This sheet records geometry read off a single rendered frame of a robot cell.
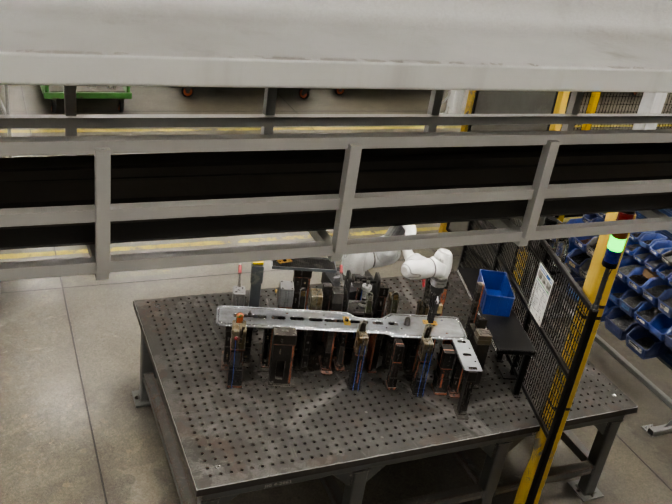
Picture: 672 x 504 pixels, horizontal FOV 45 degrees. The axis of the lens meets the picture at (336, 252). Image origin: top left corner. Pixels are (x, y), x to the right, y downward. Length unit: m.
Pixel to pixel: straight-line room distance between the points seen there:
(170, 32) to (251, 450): 3.71
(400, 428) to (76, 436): 1.98
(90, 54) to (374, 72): 0.10
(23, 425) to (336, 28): 4.94
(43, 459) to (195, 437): 1.24
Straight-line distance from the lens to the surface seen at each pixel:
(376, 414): 4.29
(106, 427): 5.16
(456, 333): 4.51
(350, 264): 5.09
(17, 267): 0.32
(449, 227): 7.68
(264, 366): 4.48
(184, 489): 4.44
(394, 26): 0.37
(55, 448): 5.05
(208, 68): 0.28
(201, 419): 4.12
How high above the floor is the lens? 3.36
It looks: 28 degrees down
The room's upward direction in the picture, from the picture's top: 9 degrees clockwise
